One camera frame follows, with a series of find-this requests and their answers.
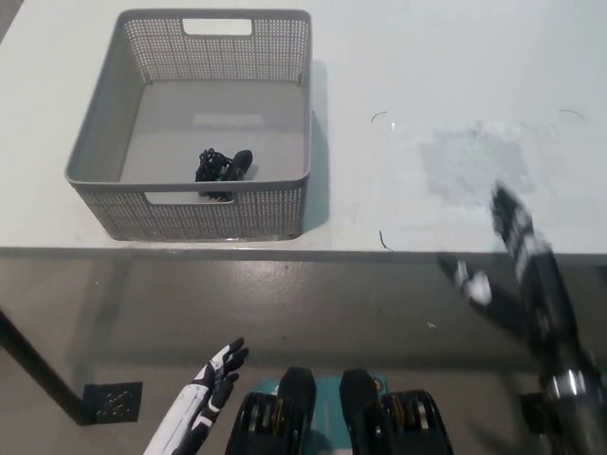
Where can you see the black table foot plate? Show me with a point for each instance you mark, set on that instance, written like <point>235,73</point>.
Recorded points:
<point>116,403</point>
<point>533,412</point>

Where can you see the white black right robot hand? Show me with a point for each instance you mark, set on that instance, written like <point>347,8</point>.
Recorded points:
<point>536,294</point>

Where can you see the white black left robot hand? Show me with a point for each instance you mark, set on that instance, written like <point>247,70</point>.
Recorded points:
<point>208,388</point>

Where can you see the black metal table leg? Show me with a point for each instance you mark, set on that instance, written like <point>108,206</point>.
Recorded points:
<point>42,365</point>

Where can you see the grey perforated plastic basket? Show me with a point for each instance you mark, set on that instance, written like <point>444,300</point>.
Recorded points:
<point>213,109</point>

